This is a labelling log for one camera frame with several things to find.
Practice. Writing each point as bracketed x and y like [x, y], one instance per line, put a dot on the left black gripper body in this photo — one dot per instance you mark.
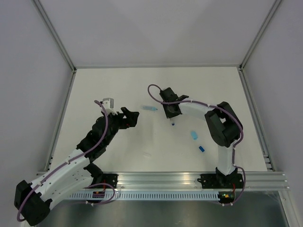
[118, 123]

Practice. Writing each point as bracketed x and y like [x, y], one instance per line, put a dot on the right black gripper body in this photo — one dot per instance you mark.
[168, 113]

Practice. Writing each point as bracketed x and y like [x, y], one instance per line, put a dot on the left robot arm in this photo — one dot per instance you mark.
[35, 200]

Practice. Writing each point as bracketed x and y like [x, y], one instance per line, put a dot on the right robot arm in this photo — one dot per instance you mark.
[225, 130]

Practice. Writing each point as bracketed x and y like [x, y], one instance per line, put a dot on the light blue highlighter pen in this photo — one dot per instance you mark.
[149, 108]

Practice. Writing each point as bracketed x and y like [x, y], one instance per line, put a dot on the light blue highlighter cap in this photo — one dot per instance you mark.
[194, 135]

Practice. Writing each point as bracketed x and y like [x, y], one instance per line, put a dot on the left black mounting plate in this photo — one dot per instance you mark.
[111, 179]

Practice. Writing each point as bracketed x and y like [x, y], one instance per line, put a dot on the black mounting plate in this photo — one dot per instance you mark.
[216, 181]
[111, 179]

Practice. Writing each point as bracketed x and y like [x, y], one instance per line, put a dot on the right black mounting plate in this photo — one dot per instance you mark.
[216, 181]

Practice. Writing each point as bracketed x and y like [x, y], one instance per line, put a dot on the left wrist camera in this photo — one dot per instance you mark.
[108, 104]

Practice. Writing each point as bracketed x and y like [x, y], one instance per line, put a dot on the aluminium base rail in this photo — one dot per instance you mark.
[135, 181]

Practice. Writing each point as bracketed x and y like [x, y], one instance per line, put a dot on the right aluminium frame post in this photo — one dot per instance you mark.
[271, 13]

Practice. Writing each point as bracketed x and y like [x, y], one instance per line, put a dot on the aluminium frame post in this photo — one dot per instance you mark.
[271, 13]
[52, 31]

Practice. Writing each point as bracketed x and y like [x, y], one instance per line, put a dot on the white slotted cable duct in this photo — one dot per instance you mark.
[151, 196]

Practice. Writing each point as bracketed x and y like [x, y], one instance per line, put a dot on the left aluminium frame post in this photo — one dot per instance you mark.
[52, 31]

